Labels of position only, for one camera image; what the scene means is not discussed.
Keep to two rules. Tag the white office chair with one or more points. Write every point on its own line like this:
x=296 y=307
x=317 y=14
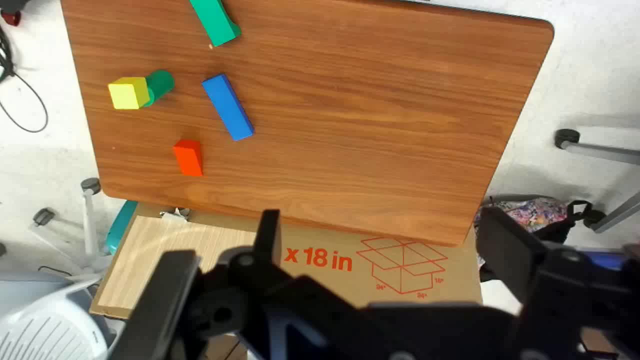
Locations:
x=47 y=326

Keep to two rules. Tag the yellow cube block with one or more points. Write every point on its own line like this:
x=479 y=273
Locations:
x=129 y=92

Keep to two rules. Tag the grey metal stand leg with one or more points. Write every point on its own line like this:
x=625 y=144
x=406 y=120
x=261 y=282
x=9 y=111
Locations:
x=601 y=150
x=621 y=213

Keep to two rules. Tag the orange block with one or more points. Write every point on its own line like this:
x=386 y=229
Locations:
x=189 y=158

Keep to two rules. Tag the brown cardboard box sheet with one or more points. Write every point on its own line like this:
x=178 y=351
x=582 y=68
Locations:
x=320 y=260

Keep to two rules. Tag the light wood panel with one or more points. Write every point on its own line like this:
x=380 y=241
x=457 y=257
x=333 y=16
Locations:
x=153 y=252

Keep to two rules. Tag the green arch block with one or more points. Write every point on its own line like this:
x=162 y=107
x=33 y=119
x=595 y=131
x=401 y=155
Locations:
x=215 y=20

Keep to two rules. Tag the green cylinder block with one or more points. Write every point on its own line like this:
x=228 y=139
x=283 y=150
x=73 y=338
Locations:
x=162 y=83

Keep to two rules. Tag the teal plastic object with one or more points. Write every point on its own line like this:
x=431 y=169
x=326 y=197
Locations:
x=121 y=226

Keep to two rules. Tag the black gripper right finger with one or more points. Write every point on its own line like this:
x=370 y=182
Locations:
x=516 y=246

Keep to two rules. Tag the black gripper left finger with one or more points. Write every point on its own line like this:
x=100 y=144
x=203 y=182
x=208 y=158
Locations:
x=157 y=307

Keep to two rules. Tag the colourful patterned backpack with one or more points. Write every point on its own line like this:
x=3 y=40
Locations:
x=533 y=213

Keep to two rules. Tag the blue rectangular block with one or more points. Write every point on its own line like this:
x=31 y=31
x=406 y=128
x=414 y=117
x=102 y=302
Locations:
x=228 y=107

